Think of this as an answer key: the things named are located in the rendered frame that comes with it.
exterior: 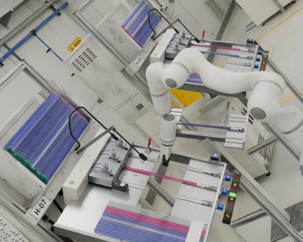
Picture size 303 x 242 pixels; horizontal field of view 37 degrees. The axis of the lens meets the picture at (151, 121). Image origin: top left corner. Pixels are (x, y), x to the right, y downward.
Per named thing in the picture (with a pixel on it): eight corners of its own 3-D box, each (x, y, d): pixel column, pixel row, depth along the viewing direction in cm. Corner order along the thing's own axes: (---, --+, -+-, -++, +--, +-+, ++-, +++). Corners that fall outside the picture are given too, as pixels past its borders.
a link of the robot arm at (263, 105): (308, 110, 191) (273, 70, 185) (296, 140, 180) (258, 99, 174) (285, 118, 200) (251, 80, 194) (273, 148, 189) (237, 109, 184)
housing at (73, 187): (113, 149, 268) (112, 130, 260) (79, 208, 231) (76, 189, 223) (101, 146, 270) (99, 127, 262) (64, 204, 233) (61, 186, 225)
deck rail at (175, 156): (225, 171, 254) (227, 163, 250) (225, 173, 253) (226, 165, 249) (108, 144, 270) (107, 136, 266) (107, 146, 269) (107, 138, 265)
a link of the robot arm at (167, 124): (156, 132, 241) (163, 143, 235) (157, 113, 233) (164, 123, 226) (170, 129, 244) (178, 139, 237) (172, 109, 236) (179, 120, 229)
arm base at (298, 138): (337, 129, 199) (312, 101, 194) (340, 156, 184) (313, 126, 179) (300, 149, 209) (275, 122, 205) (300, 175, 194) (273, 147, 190)
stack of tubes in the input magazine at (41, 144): (90, 121, 259) (55, 89, 252) (48, 182, 220) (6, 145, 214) (78, 131, 267) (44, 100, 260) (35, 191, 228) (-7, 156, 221)
